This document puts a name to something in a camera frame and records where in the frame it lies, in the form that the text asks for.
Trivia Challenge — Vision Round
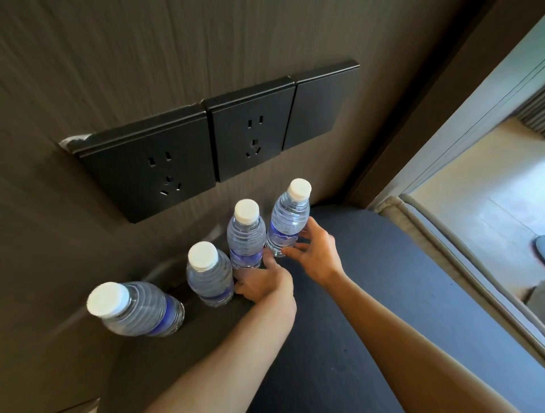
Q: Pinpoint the person's left hand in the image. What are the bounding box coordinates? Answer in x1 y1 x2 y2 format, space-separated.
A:
233 248 295 305

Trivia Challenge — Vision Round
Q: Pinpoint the person's right hand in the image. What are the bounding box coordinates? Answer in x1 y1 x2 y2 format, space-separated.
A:
280 216 346 288

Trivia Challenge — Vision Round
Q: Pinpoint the clear water bottle blue label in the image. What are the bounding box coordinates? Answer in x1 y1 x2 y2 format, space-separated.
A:
186 241 236 308
226 199 267 271
265 178 312 259
86 280 186 338

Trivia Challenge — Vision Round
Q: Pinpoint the person's left forearm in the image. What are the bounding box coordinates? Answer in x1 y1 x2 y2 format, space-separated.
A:
142 289 297 413

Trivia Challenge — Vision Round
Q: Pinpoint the person's right forearm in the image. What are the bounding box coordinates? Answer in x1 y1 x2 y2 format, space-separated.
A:
324 268 520 413

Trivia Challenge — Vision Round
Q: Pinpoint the black table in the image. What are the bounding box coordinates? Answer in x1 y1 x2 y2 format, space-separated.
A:
97 204 545 413

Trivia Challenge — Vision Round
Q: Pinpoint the beige cushion with grey piping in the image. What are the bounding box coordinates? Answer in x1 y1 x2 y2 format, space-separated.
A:
368 193 545 366

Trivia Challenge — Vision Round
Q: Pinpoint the grey pleated curtain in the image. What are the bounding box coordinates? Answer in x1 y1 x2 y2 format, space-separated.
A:
517 91 545 137

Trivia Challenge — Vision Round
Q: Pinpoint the black wall socket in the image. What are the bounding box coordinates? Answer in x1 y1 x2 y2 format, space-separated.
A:
68 103 217 225
200 75 297 184

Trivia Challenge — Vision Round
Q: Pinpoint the black blank wall plate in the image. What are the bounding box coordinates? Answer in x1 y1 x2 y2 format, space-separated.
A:
282 59 360 152

